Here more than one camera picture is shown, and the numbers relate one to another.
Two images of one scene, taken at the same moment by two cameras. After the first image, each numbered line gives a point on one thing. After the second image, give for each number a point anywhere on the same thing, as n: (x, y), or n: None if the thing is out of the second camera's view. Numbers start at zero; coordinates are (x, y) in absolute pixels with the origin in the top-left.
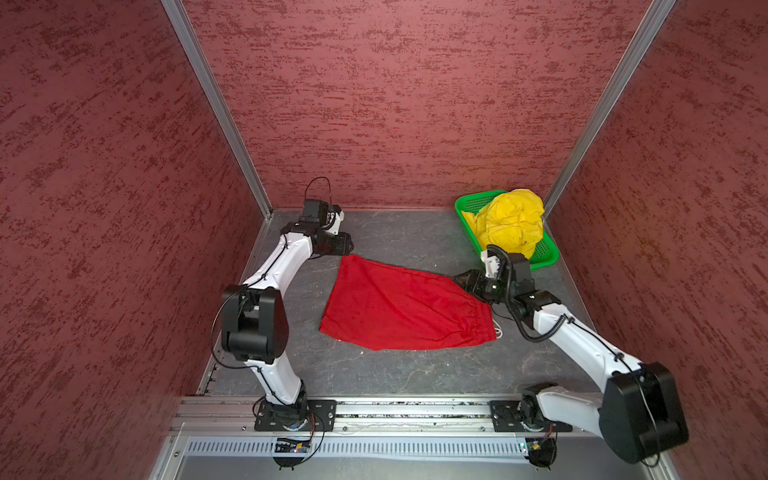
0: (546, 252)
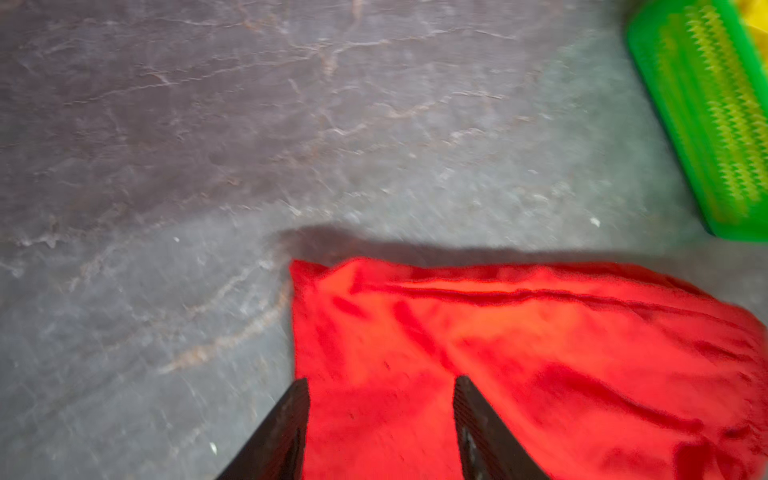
0: (706, 72)
